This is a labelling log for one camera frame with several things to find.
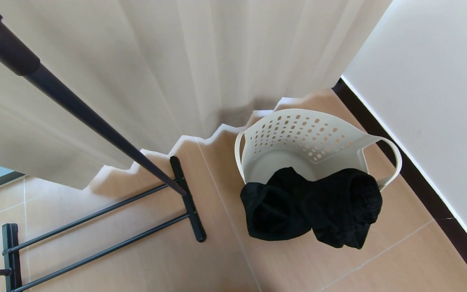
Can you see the black clothes rack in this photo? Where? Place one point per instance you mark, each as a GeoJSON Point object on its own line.
{"type": "Point", "coordinates": [75, 106]}

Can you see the beige curtain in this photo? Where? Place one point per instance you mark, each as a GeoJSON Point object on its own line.
{"type": "Point", "coordinates": [176, 61]}

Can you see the black shorts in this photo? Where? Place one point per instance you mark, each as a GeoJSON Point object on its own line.
{"type": "Point", "coordinates": [343, 207]}

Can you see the white laundry basket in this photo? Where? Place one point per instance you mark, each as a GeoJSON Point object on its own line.
{"type": "Point", "coordinates": [282, 162]}

